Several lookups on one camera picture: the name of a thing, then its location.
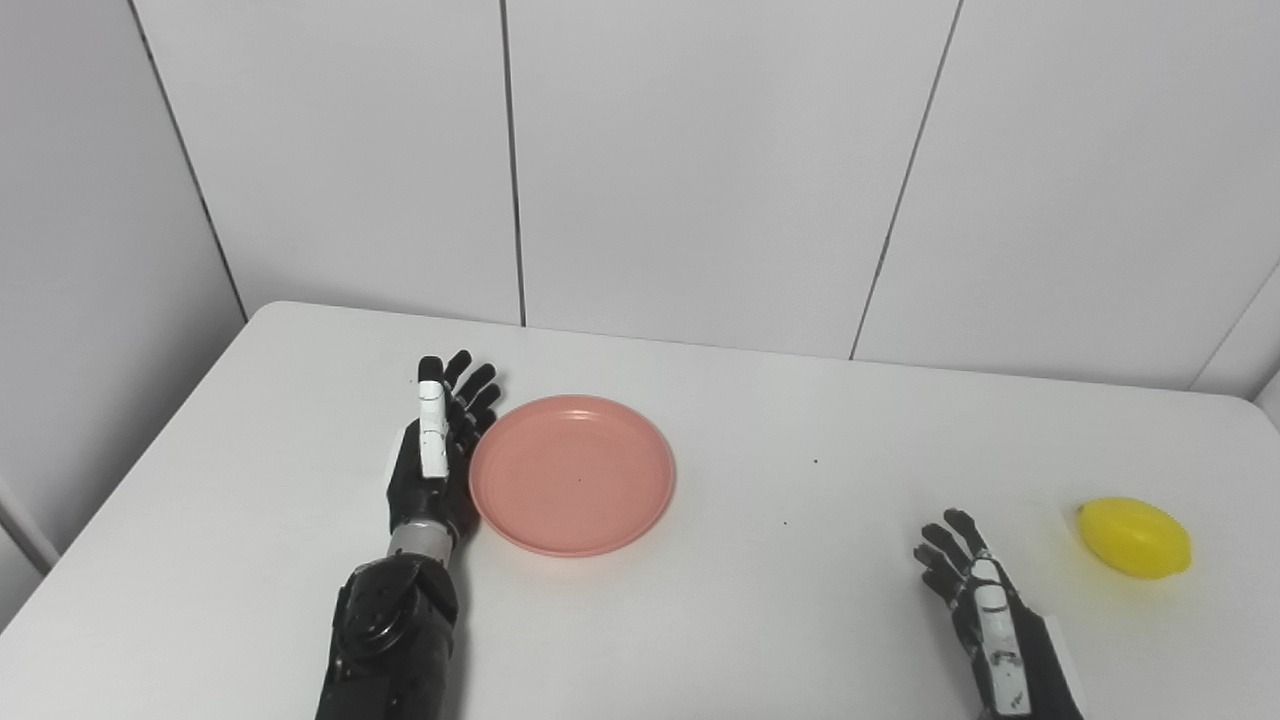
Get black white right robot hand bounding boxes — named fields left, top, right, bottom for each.
left=912, top=509, right=1086, bottom=720

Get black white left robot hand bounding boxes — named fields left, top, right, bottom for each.
left=387, top=349, right=503, bottom=542

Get pink round plate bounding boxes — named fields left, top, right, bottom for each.
left=468, top=394, right=677, bottom=559

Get yellow plastic lemon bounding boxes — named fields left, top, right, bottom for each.
left=1076, top=497, right=1193, bottom=580

